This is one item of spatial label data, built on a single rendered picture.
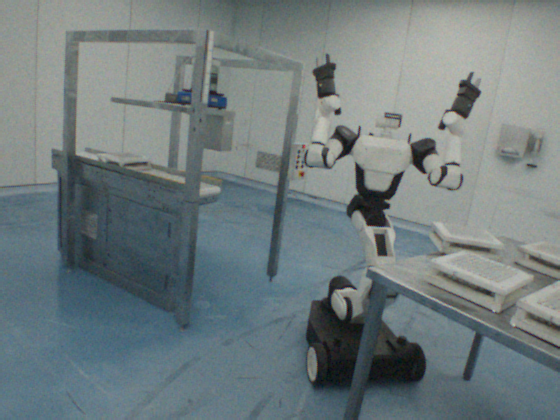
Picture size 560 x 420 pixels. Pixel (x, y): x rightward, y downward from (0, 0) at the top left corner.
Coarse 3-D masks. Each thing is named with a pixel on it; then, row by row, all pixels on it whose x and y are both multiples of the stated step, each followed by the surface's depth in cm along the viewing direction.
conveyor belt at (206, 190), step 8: (80, 152) 296; (136, 176) 238; (160, 176) 247; (168, 176) 249; (176, 176) 252; (160, 184) 228; (200, 184) 238; (208, 184) 241; (200, 192) 224; (208, 192) 230; (216, 192) 236
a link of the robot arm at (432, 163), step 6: (432, 156) 190; (438, 156) 190; (426, 162) 191; (432, 162) 187; (438, 162) 185; (426, 168) 189; (432, 168) 184; (438, 168) 174; (432, 174) 178; (438, 174) 173; (462, 174) 176; (432, 180) 177; (438, 180) 174; (462, 180) 175; (438, 186) 183
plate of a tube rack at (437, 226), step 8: (432, 224) 178; (440, 224) 176; (440, 232) 163; (448, 232) 164; (488, 232) 174; (448, 240) 157; (456, 240) 157; (464, 240) 156; (472, 240) 156; (480, 240) 158; (496, 240) 161; (488, 248) 156; (496, 248) 155; (504, 248) 155
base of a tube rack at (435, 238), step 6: (432, 234) 176; (438, 234) 177; (432, 240) 173; (438, 240) 167; (438, 246) 163; (450, 246) 161; (456, 246) 162; (450, 252) 158; (456, 252) 158; (474, 252) 157; (480, 252) 158; (486, 252) 159; (492, 252) 160; (492, 258) 156; (498, 258) 156
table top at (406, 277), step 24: (504, 240) 193; (384, 264) 138; (408, 264) 141; (504, 264) 155; (408, 288) 121; (432, 288) 122; (456, 312) 109; (480, 312) 109; (504, 312) 111; (504, 336) 99; (528, 336) 98; (552, 360) 90
